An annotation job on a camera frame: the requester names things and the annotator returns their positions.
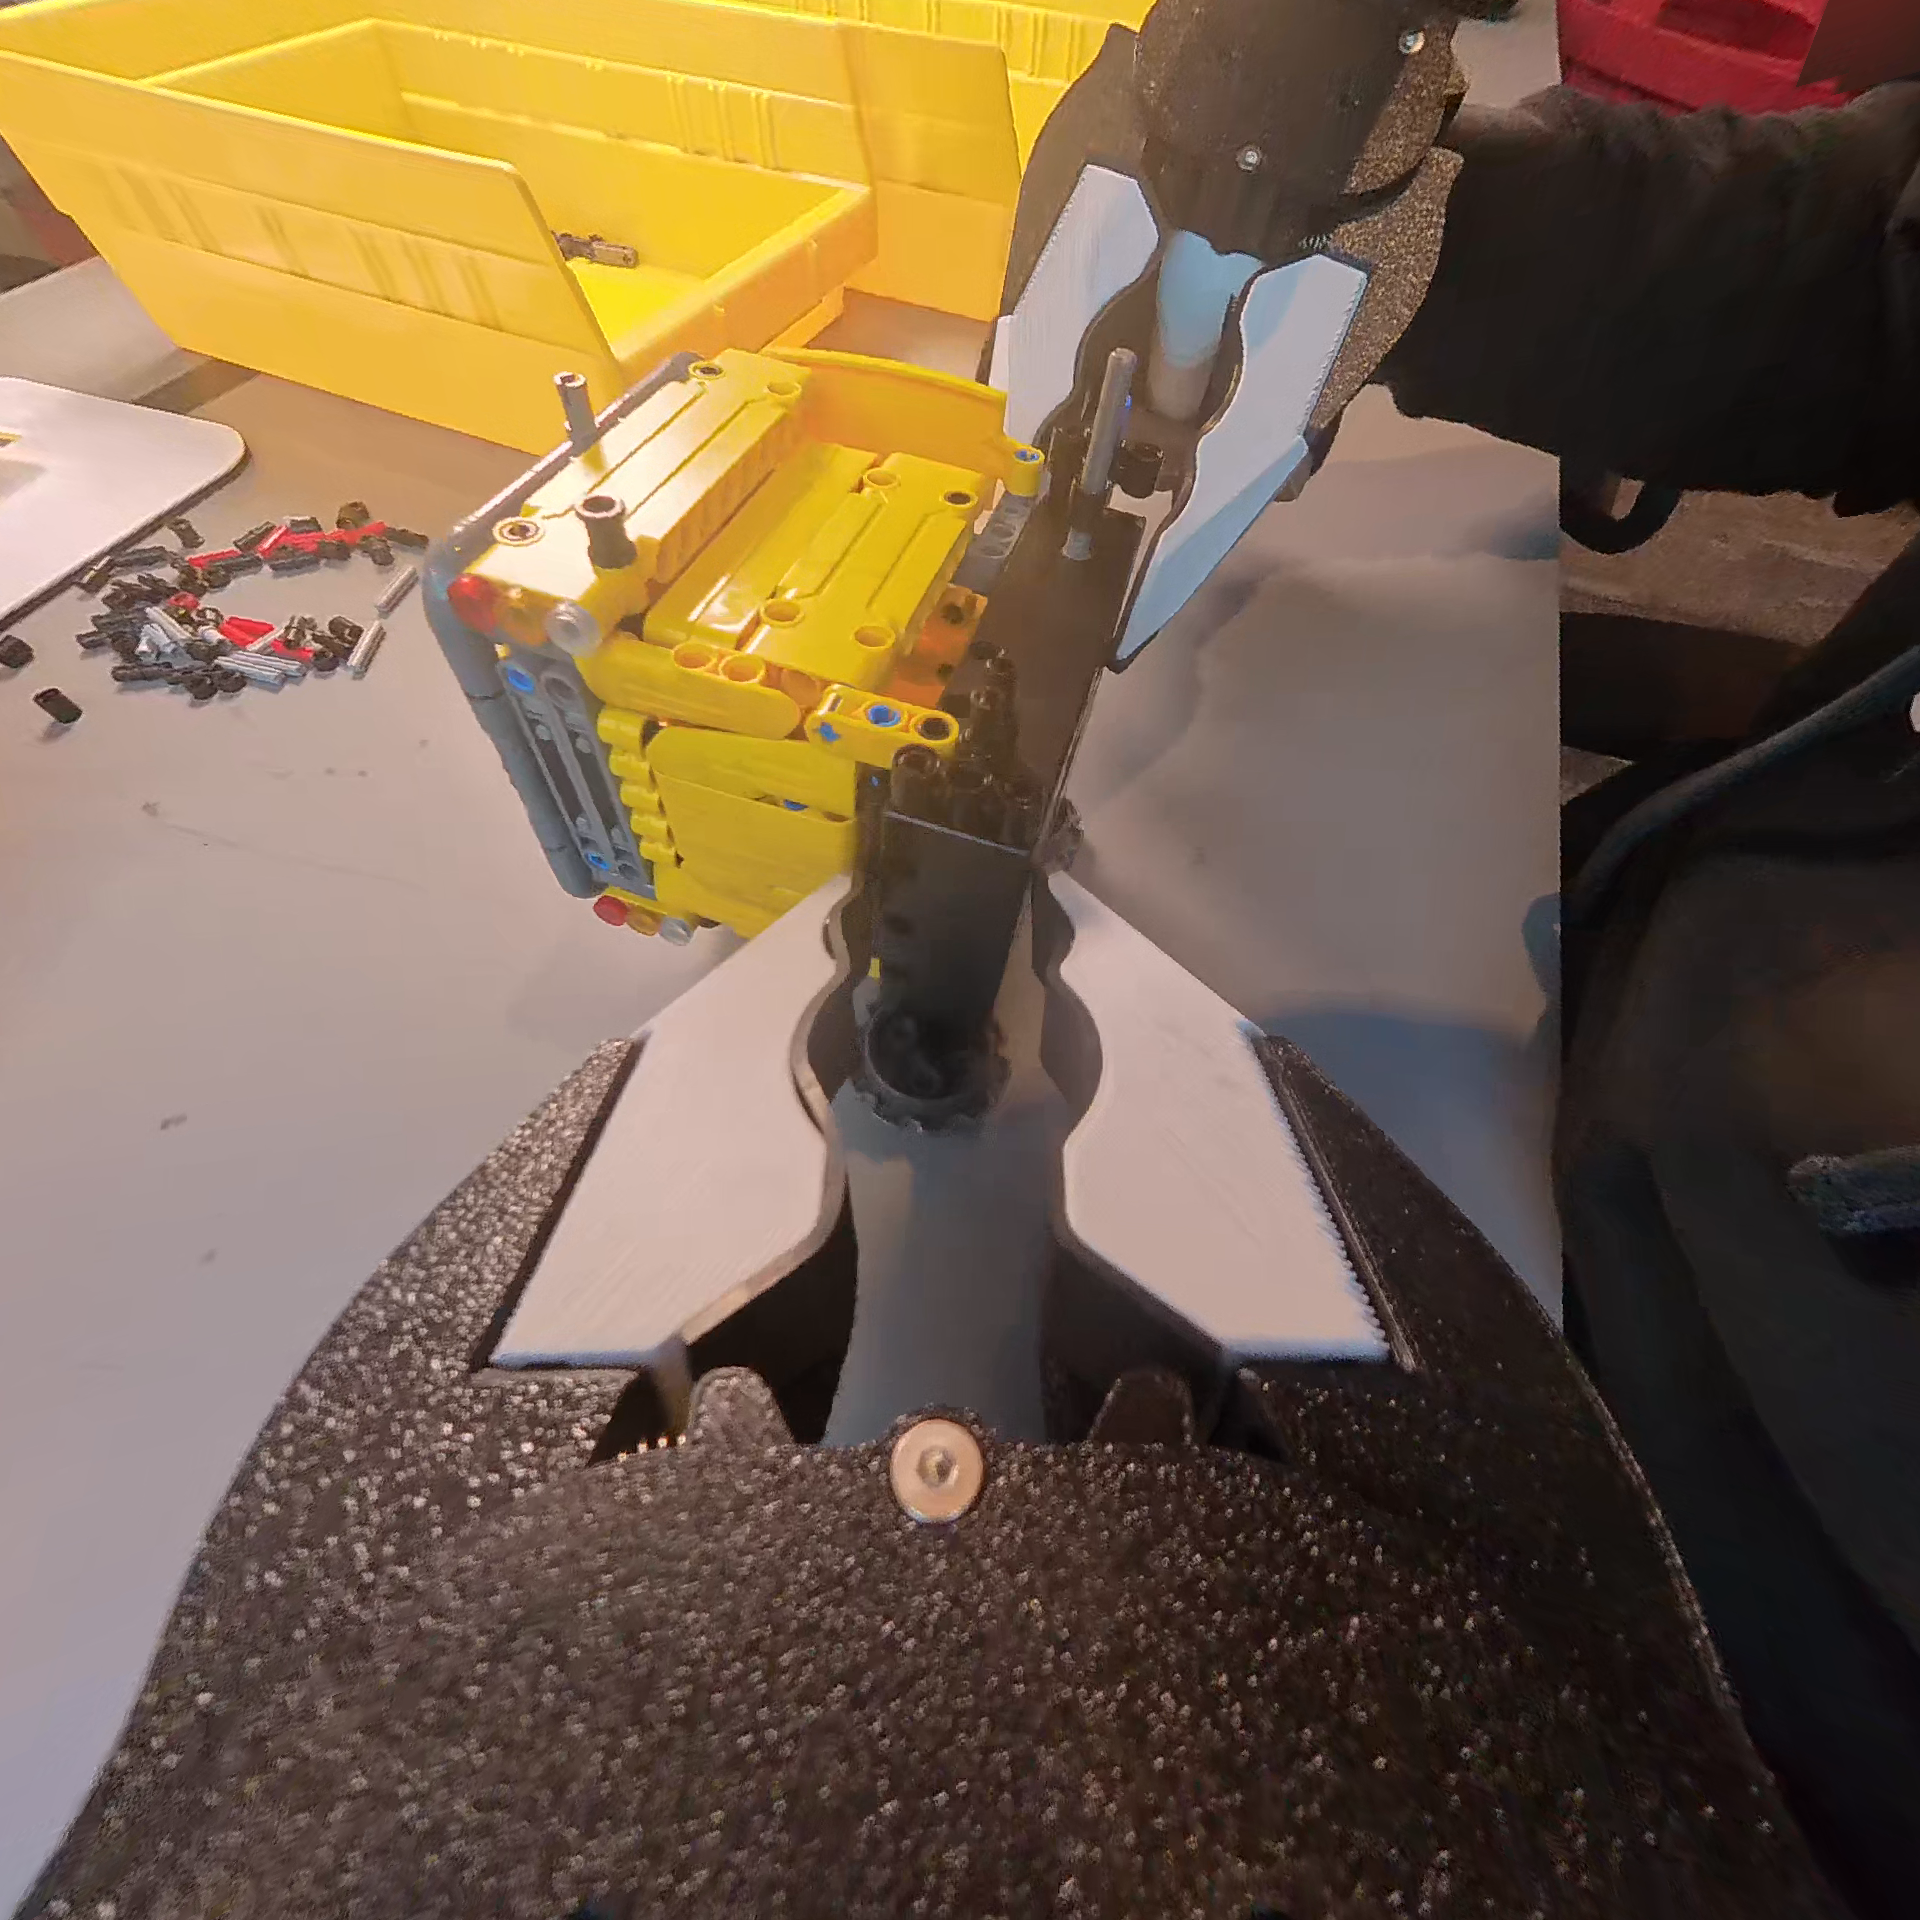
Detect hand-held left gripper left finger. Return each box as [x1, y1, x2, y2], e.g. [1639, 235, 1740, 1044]
[492, 879, 873, 1388]

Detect person in black hoodie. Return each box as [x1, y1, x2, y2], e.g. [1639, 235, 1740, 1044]
[1531, 544, 1920, 1920]

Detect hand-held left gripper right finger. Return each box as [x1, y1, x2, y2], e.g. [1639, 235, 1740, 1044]
[1044, 879, 1401, 1388]

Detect grey metal axle rod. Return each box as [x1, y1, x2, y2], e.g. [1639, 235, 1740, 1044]
[1095, 352, 1147, 509]

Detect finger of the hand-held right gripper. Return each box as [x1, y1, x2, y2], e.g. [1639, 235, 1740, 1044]
[1112, 257, 1379, 671]
[989, 165, 1175, 452]

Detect red plastic canister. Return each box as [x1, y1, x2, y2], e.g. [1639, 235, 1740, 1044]
[1560, 0, 1920, 105]

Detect small red black parts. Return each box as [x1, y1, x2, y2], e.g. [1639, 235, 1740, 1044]
[0, 496, 426, 729]

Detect grey desk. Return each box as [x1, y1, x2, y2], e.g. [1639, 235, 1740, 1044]
[0, 257, 1582, 1920]

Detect yellow plastic bin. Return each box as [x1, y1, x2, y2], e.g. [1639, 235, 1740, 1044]
[0, 21, 873, 452]
[283, 0, 1158, 329]

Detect person's right forearm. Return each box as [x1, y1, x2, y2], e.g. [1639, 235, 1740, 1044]
[1379, 78, 1920, 509]

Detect yellow toy block robot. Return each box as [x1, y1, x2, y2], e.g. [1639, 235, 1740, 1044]
[421, 348, 1089, 1125]

